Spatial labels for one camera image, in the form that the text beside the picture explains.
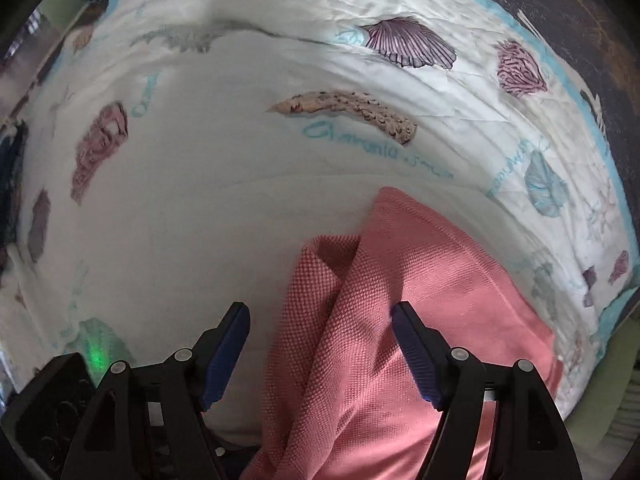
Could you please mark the dark patterned blanket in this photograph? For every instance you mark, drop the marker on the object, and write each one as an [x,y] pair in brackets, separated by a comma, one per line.
[591,38]

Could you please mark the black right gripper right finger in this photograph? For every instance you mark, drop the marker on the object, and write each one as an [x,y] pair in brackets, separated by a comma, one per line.
[528,438]

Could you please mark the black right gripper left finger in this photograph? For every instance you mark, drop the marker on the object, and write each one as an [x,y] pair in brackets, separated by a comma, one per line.
[146,422]

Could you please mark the white seashell print quilt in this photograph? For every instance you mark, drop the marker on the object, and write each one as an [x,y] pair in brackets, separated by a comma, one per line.
[180,160]

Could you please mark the pink knit garment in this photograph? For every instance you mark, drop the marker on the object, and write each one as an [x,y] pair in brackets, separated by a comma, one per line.
[339,401]

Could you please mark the green pillow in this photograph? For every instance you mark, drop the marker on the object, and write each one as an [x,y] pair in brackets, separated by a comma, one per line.
[589,421]

